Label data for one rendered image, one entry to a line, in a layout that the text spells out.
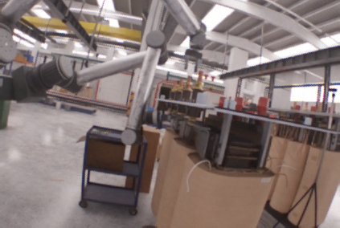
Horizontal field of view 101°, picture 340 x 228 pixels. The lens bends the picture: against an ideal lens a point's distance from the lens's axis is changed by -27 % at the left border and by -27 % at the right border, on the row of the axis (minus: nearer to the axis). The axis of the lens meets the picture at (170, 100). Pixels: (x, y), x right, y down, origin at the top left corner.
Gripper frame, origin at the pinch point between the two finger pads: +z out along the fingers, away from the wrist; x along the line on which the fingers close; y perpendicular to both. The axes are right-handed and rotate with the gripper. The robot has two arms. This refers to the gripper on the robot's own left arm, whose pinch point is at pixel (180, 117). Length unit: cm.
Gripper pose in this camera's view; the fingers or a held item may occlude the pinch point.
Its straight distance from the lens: 142.1
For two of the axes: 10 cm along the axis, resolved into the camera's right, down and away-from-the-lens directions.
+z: 9.8, -0.2, -1.8
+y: -0.2, -10.0, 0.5
